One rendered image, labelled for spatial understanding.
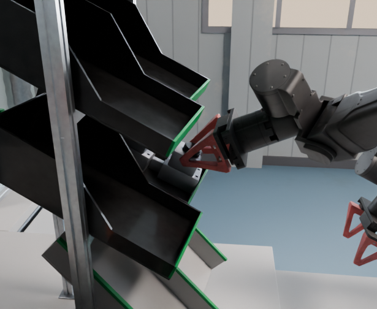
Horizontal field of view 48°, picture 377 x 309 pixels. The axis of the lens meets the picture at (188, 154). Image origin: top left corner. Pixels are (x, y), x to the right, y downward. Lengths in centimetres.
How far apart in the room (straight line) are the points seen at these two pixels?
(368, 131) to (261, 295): 58
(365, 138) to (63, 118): 35
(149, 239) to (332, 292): 60
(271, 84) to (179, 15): 288
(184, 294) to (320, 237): 216
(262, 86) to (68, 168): 27
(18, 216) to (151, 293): 75
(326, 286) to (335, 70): 262
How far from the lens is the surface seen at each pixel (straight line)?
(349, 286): 110
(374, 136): 54
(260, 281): 106
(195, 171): 69
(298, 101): 58
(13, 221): 135
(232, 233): 276
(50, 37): 44
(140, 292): 68
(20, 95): 157
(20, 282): 111
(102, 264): 66
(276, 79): 58
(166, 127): 51
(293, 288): 106
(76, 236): 51
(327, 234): 288
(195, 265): 84
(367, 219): 91
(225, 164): 64
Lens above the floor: 153
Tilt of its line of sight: 23 degrees down
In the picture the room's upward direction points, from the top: straight up
